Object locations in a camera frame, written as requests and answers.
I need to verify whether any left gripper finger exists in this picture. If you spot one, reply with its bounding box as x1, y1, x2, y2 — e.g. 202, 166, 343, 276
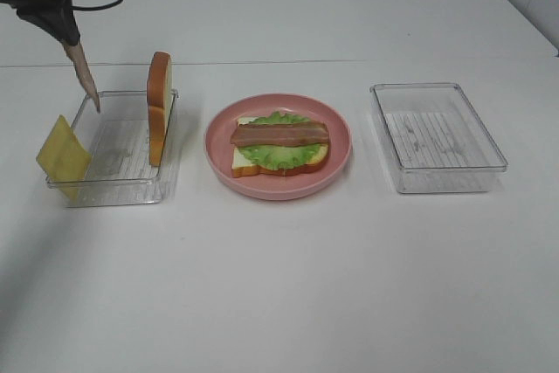
17, 6, 79, 45

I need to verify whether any brown bacon strip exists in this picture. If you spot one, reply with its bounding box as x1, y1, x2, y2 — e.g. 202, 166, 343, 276
62, 42, 100, 114

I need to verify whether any white bread slice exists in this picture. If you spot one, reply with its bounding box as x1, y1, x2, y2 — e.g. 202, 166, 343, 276
230, 111, 330, 177

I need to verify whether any green lettuce leaf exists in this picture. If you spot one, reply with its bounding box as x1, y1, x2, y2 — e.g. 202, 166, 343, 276
231, 111, 329, 176

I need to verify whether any red bacon strip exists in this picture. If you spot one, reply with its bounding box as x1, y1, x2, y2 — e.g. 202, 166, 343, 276
230, 121, 329, 147

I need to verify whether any left upright bread slice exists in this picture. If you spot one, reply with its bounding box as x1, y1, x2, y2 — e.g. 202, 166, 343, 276
147, 52, 172, 167

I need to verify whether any left clear plastic tray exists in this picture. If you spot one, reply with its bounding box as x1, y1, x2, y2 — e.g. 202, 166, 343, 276
45, 89, 180, 208

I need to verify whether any clear plastic tray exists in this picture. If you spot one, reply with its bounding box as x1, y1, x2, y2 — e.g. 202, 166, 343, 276
45, 89, 180, 208
370, 82, 508, 194

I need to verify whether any yellow cheese slice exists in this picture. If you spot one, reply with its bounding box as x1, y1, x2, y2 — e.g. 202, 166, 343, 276
36, 115, 92, 183

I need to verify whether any pink round plate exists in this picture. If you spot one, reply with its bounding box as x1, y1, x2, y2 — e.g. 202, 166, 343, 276
204, 93, 352, 201

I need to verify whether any right clear plastic tray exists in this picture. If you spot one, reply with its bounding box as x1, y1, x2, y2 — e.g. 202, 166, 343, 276
370, 82, 508, 194

